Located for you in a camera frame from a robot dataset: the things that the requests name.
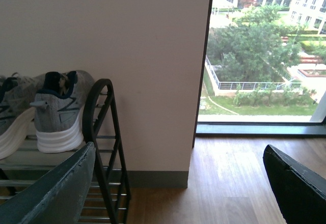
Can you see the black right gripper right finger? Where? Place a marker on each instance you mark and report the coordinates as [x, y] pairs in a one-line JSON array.
[[299, 191]]

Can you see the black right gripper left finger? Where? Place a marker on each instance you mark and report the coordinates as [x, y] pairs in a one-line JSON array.
[[58, 196]]

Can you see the grey knit sneaker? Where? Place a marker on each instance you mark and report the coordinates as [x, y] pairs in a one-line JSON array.
[[17, 92], [59, 107]]

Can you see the black metal shoe rack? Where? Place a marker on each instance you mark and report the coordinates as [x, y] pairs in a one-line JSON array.
[[108, 196]]

